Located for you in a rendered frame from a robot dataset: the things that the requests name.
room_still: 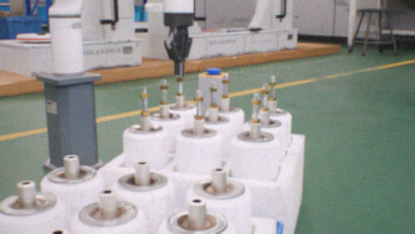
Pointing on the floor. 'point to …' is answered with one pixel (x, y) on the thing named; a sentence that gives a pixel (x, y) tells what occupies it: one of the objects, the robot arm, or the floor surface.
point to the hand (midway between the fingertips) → (178, 69)
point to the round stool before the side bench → (379, 29)
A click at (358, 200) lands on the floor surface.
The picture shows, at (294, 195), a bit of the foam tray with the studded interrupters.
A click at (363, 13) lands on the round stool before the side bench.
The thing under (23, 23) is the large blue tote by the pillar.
